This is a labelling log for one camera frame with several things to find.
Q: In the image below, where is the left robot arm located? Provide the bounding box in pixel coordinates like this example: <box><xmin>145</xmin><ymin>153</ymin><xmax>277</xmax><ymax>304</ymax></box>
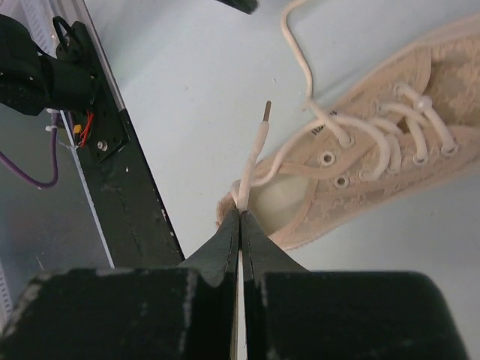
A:
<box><xmin>1</xmin><ymin>1</ymin><xmax>125</xmax><ymax>116</ymax></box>

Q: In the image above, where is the white slotted cable duct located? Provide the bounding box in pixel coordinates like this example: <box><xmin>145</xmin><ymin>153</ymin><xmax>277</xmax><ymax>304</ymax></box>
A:
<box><xmin>1</xmin><ymin>1</ymin><xmax>56</xmax><ymax>329</ymax></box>

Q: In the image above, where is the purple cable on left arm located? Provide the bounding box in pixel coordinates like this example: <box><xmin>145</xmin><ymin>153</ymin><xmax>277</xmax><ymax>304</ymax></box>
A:
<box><xmin>0</xmin><ymin>112</ymin><xmax>61</xmax><ymax>188</ymax></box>

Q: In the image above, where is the white shoelace of sneaker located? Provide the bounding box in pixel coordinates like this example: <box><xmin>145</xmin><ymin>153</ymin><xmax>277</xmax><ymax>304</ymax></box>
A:
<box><xmin>231</xmin><ymin>1</ymin><xmax>459</xmax><ymax>212</ymax></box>

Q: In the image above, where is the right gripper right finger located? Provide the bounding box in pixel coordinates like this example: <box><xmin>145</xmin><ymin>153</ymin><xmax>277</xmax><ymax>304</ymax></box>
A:
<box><xmin>240</xmin><ymin>211</ymin><xmax>468</xmax><ymax>359</ymax></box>

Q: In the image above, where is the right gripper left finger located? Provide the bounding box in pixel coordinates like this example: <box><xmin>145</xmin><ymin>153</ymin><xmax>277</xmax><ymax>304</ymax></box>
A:
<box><xmin>1</xmin><ymin>210</ymin><xmax>240</xmax><ymax>359</ymax></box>

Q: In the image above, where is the aluminium frame rail front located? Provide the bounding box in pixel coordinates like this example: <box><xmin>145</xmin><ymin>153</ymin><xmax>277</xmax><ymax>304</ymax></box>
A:
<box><xmin>52</xmin><ymin>1</ymin><xmax>136</xmax><ymax>268</ymax></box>

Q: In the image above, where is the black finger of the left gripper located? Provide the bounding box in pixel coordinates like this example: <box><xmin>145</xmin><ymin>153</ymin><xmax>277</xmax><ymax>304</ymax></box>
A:
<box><xmin>217</xmin><ymin>0</ymin><xmax>259</xmax><ymax>14</ymax></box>

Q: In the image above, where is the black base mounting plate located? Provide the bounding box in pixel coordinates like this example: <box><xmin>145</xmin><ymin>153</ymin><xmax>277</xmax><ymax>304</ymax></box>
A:
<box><xmin>52</xmin><ymin>21</ymin><xmax>187</xmax><ymax>269</ymax></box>

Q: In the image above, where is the beige lace sneaker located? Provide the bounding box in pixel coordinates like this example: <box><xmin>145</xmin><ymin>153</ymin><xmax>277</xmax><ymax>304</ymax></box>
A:
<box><xmin>215</xmin><ymin>14</ymin><xmax>480</xmax><ymax>252</ymax></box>

